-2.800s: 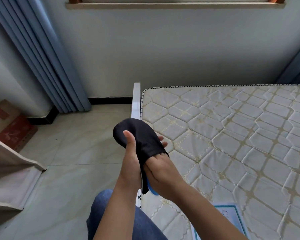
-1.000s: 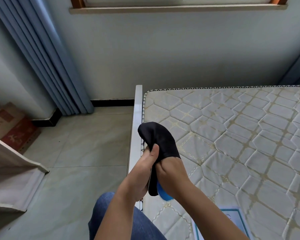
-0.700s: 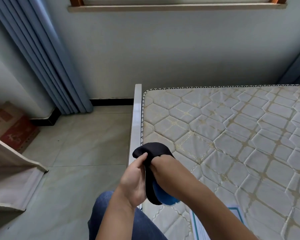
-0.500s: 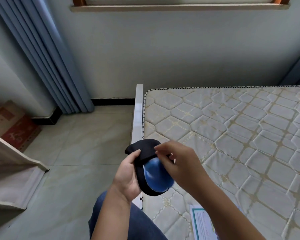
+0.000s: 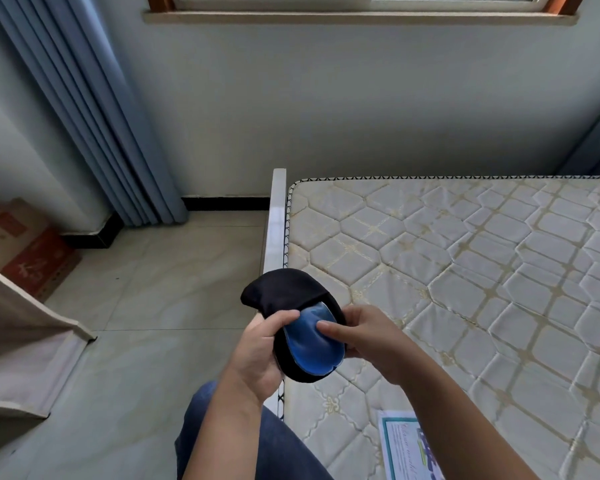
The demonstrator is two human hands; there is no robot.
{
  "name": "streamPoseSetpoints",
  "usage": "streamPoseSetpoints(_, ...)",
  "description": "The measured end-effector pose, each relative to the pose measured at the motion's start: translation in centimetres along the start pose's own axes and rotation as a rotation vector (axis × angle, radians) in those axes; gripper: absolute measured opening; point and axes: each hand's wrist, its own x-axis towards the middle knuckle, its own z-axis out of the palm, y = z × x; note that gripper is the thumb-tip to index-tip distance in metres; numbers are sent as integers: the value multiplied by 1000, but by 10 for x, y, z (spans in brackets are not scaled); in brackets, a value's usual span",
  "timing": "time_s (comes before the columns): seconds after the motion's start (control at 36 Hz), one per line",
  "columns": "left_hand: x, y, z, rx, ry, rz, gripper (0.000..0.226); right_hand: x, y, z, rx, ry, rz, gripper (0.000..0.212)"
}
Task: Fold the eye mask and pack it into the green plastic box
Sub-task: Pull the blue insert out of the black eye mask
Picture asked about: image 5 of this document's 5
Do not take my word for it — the person's left forearm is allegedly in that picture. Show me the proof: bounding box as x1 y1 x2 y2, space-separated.
181 373 282 480

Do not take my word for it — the black baseboard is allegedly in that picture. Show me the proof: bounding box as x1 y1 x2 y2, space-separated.
60 196 272 250

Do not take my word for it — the person's right forearm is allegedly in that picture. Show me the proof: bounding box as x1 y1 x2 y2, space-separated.
380 351 542 480

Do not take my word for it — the blue pleated curtain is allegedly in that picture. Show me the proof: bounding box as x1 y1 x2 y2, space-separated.
0 0 189 228

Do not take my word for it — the white bed frame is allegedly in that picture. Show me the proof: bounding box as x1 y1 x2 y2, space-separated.
259 168 289 421

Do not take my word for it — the black and blue sleep mask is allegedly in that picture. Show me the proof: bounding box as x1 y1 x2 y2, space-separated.
240 268 349 384

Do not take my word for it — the brown printed cardboard box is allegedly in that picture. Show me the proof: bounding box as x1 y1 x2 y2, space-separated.
0 197 84 303

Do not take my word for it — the white quilted mattress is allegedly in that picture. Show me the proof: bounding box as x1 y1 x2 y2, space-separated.
279 176 600 480

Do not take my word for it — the wooden window frame with sill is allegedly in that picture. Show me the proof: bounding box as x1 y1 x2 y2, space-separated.
142 0 580 25

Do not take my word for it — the white teal-bordered mattress label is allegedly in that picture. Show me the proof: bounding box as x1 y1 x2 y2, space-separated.
377 410 464 480

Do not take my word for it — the person's right hand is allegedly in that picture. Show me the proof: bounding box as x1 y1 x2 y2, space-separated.
315 304 414 384

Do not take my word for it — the person's blue jeans leg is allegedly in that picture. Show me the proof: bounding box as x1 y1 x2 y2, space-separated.
174 380 337 480

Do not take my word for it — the person's left hand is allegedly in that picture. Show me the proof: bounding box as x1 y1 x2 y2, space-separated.
227 310 301 403

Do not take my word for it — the beige fabric wardrobe cover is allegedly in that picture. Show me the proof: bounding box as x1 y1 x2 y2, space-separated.
0 259 99 420

